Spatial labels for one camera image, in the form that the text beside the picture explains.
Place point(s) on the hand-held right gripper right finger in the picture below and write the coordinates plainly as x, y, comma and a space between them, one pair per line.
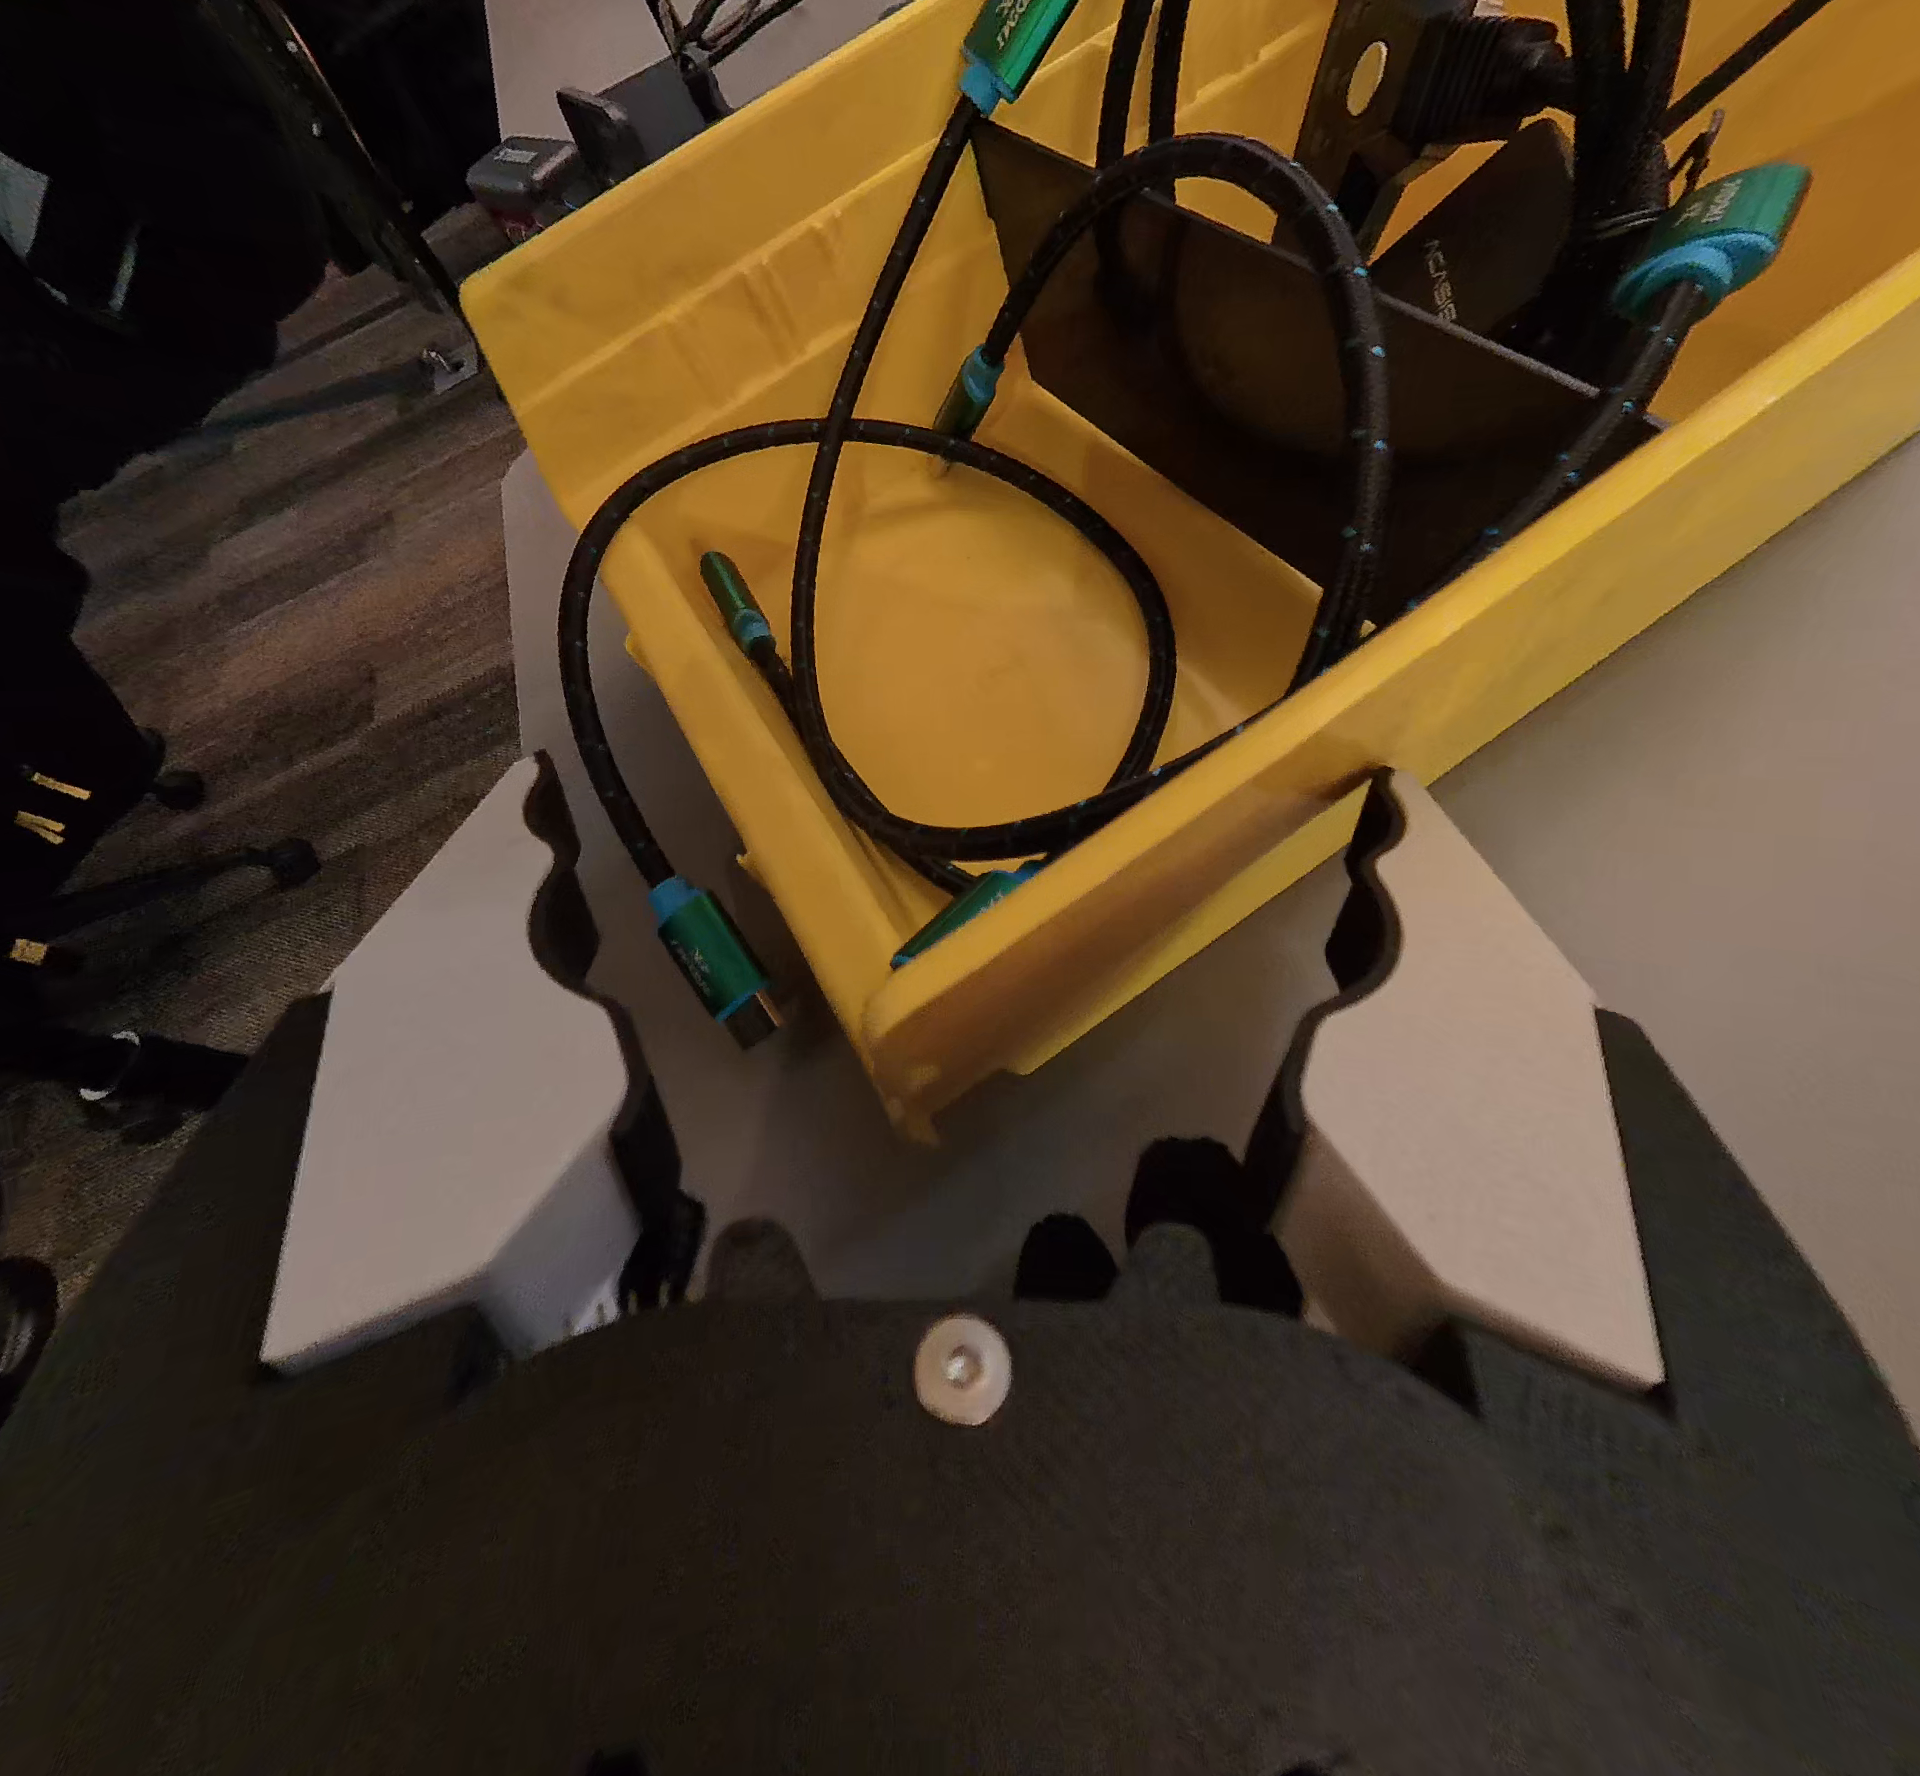
1454, 1132

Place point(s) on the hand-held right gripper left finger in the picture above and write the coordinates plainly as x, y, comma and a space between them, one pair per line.
453, 1101

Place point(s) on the yellow plastic bin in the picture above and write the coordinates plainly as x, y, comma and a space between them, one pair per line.
976, 635

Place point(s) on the black bin divider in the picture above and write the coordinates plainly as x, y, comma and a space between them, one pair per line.
1171, 362

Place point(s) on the grey labelled device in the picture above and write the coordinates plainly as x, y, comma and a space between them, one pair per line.
519, 184

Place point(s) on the black office chair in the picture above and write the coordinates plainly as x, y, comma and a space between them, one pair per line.
321, 154

